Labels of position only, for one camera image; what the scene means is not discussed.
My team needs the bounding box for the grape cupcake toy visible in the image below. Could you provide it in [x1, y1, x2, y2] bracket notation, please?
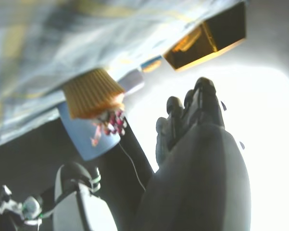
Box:
[62, 68, 128, 146]

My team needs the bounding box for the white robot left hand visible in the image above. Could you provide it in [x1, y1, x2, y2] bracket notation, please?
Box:
[52, 77, 252, 231]

